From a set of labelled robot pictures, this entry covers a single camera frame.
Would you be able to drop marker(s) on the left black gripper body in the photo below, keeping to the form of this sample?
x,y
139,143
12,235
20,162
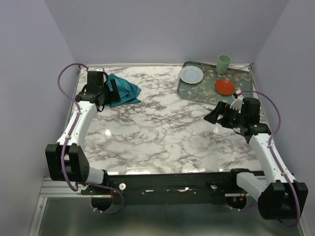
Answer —
x,y
104,91

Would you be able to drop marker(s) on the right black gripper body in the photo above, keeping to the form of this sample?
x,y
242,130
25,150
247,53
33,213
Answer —
x,y
232,118

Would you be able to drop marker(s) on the teal cloth napkin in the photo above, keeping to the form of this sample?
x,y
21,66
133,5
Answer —
x,y
127,91

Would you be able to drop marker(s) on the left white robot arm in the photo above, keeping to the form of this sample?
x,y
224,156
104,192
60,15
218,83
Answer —
x,y
66,159

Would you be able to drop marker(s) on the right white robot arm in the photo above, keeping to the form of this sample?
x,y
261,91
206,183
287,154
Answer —
x,y
282,197

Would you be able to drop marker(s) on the red small bowl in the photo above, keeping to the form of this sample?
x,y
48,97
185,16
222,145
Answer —
x,y
224,87

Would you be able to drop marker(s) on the floral green serving tray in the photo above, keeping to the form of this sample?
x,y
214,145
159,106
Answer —
x,y
206,90

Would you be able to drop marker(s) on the light blue small plate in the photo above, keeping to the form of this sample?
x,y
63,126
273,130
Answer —
x,y
191,74

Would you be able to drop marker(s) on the light green cup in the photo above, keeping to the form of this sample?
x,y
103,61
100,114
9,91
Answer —
x,y
223,64

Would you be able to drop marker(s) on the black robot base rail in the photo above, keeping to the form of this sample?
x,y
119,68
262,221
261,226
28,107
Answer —
x,y
171,189

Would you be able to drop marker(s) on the aluminium frame rail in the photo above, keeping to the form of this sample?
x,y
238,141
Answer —
x,y
56,189

